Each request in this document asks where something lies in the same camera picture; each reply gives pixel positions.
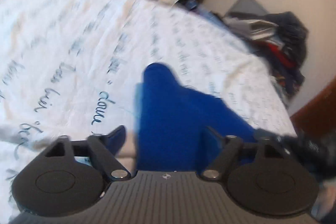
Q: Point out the dark clothes pile on right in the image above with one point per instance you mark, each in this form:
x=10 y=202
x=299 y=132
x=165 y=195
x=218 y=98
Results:
x=278 y=38

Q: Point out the white bedspread with script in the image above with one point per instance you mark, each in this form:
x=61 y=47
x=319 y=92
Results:
x=73 y=67

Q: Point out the blue knit garment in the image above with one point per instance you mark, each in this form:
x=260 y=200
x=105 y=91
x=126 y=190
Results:
x=176 y=124

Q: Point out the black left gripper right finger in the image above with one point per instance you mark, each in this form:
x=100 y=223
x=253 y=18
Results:
x=261 y=177

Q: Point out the brown wooden cabinet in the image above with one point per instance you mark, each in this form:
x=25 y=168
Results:
x=317 y=118

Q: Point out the grey framed panel on wall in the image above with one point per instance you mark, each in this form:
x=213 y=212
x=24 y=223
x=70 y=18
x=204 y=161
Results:
x=248 y=6

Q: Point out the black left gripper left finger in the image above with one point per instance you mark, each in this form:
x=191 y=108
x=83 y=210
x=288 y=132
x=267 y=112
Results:
x=70 y=176

